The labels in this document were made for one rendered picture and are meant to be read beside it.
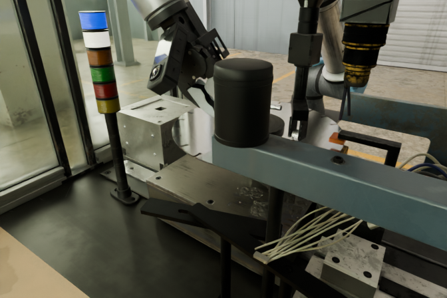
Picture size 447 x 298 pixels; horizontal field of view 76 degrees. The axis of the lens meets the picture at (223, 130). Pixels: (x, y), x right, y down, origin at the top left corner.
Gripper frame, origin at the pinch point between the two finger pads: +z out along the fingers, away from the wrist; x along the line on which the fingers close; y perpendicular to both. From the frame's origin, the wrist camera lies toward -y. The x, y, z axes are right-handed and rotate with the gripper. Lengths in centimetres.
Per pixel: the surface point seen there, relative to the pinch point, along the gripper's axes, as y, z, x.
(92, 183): -5.9, 2.2, 43.1
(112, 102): -2.5, -12.3, 19.7
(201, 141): -4.1, 1.0, 3.8
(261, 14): 636, 27, 238
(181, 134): -2.9, -1.1, 8.1
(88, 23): -0.8, -25.8, 13.5
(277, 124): 6.4, 7.3, -5.3
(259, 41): 625, 77, 270
